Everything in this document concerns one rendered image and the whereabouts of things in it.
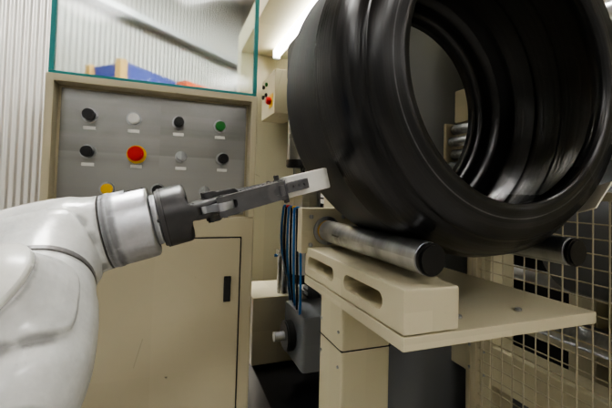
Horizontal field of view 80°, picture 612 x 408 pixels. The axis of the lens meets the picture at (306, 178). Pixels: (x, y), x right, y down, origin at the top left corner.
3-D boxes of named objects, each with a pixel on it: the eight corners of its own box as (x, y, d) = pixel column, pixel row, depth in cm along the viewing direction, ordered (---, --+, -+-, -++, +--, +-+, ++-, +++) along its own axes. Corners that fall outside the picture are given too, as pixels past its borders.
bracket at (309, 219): (296, 251, 81) (297, 207, 81) (442, 246, 94) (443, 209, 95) (301, 254, 77) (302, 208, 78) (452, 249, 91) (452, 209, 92)
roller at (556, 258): (423, 238, 89) (423, 219, 90) (437, 238, 91) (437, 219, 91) (568, 268, 57) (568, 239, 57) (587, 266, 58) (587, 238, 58)
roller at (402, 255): (316, 240, 80) (316, 219, 80) (334, 239, 81) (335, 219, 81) (418, 278, 47) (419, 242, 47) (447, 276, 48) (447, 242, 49)
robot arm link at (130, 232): (105, 193, 48) (152, 183, 50) (121, 260, 49) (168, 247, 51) (91, 195, 40) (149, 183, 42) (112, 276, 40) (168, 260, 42)
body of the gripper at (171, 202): (148, 190, 42) (229, 173, 45) (151, 189, 50) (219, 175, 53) (164, 253, 42) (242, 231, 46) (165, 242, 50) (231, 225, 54)
